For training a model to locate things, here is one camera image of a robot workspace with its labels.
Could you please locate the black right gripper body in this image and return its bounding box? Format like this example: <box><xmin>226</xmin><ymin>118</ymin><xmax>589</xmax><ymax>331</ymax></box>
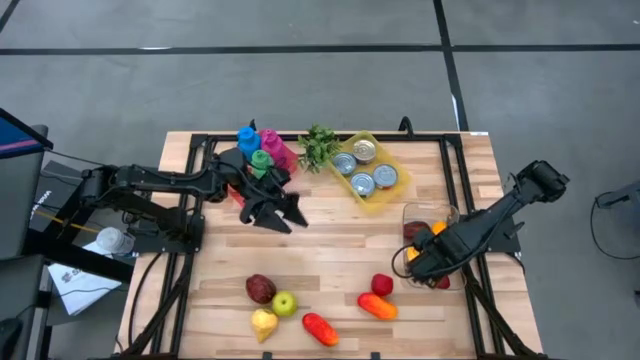
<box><xmin>410</xmin><ymin>227</ymin><xmax>474</xmax><ymax>274</ymax></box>

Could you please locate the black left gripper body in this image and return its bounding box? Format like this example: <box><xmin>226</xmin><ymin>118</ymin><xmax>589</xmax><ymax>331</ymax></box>
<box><xmin>234</xmin><ymin>167</ymin><xmax>293</xmax><ymax>224</ymax></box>

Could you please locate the green plastic squeeze bottle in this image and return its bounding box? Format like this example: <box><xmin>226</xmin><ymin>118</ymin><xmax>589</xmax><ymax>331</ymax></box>
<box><xmin>249</xmin><ymin>148</ymin><xmax>275</xmax><ymax>180</ymax></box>

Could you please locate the red strawberry fruit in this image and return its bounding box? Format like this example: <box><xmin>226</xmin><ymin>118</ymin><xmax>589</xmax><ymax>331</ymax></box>
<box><xmin>370</xmin><ymin>272</ymin><xmax>395</xmax><ymax>297</ymax></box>

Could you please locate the pink plastic squeeze bottle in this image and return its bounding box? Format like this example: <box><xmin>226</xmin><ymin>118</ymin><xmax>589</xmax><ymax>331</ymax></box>
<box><xmin>258</xmin><ymin>128</ymin><xmax>300</xmax><ymax>175</ymax></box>

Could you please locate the blue plastic squeeze bottle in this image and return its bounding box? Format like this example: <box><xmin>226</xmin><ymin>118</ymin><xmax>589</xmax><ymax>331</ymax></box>
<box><xmin>236</xmin><ymin>125</ymin><xmax>263</xmax><ymax>162</ymax></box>

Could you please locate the red and orange toy mango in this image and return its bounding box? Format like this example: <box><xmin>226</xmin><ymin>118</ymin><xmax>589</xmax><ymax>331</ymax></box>
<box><xmin>356</xmin><ymin>291</ymin><xmax>400</xmax><ymax>322</ymax></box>
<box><xmin>301</xmin><ymin>312</ymin><xmax>341</xmax><ymax>348</ymax></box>

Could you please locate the silver tin can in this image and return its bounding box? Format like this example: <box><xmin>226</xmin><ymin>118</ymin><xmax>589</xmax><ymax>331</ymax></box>
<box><xmin>349</xmin><ymin>172</ymin><xmax>376</xmax><ymax>198</ymax></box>
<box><xmin>372</xmin><ymin>163</ymin><xmax>399</xmax><ymax>190</ymax></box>
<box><xmin>332</xmin><ymin>152</ymin><xmax>358</xmax><ymax>176</ymax></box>

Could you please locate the large dark maroon toy fruit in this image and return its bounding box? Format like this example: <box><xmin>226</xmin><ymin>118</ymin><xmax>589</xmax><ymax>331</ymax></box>
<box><xmin>244</xmin><ymin>273</ymin><xmax>278</xmax><ymax>305</ymax></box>

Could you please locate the green toy apple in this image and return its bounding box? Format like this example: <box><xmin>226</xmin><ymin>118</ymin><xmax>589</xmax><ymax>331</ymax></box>
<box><xmin>271</xmin><ymin>290</ymin><xmax>299</xmax><ymax>318</ymax></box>

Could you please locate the gold-lidded tin can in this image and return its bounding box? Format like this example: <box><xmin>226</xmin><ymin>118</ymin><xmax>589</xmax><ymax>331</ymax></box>
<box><xmin>352</xmin><ymin>139</ymin><xmax>378</xmax><ymax>165</ymax></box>

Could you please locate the yellow toy pear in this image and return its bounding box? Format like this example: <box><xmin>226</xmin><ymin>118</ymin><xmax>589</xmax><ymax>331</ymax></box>
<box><xmin>250</xmin><ymin>307</ymin><xmax>280</xmax><ymax>344</ymax></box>

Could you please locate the red translucent plastic bin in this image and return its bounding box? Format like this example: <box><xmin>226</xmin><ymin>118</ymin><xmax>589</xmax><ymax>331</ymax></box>
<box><xmin>227</xmin><ymin>130</ymin><xmax>300</xmax><ymax>209</ymax></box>

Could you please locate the clear plastic bin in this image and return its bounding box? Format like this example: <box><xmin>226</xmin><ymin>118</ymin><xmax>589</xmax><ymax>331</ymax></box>
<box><xmin>402</xmin><ymin>201</ymin><xmax>474</xmax><ymax>291</ymax></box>

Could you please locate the small potted green plant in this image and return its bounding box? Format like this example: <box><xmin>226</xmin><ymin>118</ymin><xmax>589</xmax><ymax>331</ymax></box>
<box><xmin>297</xmin><ymin>123</ymin><xmax>343</xmax><ymax>175</ymax></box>

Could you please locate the yellow translucent plastic bin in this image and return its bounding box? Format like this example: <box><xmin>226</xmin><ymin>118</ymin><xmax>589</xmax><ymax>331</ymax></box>
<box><xmin>327</xmin><ymin>131</ymin><xmax>412</xmax><ymax>217</ymax></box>

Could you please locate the clear plastic water bottle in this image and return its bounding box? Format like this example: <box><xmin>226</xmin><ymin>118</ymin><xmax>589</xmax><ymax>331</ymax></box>
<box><xmin>95</xmin><ymin>226</ymin><xmax>136</xmax><ymax>257</ymax></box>

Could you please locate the white paper sheet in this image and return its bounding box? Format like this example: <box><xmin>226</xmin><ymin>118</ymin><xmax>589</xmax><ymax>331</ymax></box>
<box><xmin>47</xmin><ymin>262</ymin><xmax>124</xmax><ymax>317</ymax></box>

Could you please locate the thin yellow rod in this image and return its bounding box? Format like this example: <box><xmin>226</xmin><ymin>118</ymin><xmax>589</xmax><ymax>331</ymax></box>
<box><xmin>32</xmin><ymin>209</ymin><xmax>101</xmax><ymax>234</ymax></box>

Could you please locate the black case with white lettering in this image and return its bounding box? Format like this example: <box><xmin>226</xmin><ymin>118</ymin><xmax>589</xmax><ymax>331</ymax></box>
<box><xmin>29</xmin><ymin>159</ymin><xmax>101</xmax><ymax>232</ymax></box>

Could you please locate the dark monitor with blue screen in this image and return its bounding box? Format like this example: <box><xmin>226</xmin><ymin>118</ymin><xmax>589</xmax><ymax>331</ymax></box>
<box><xmin>0</xmin><ymin>107</ymin><xmax>54</xmax><ymax>161</ymax></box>

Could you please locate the thin black floor cable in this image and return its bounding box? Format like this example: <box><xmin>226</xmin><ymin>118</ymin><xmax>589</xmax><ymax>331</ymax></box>
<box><xmin>589</xmin><ymin>192</ymin><xmax>640</xmax><ymax>261</ymax></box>

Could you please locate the black power cable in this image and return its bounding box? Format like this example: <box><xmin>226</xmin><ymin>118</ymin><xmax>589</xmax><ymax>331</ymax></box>
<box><xmin>127</xmin><ymin>252</ymin><xmax>164</xmax><ymax>349</ymax></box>

